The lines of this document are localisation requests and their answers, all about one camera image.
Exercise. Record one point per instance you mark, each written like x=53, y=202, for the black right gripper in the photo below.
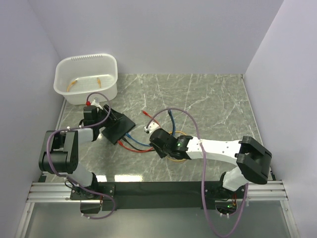
x=161, y=154

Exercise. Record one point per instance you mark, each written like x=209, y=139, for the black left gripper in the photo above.
x=114, y=116

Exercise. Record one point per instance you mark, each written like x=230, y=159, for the black network switch box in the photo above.
x=115, y=133

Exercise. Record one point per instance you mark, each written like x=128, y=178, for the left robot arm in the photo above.
x=60, y=150

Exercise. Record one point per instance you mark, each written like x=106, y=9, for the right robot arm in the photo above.
x=251, y=160

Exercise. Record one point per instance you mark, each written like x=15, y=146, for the white plastic tub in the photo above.
x=76, y=77

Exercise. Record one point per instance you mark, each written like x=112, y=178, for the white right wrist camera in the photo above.
x=151, y=128

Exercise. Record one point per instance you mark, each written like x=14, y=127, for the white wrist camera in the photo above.
x=151, y=128
x=95, y=102

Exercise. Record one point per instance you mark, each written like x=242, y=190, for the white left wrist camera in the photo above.
x=95, y=102

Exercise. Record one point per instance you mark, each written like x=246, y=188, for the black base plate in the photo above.
x=211, y=194

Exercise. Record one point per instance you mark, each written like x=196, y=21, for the aluminium rail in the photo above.
x=42, y=192

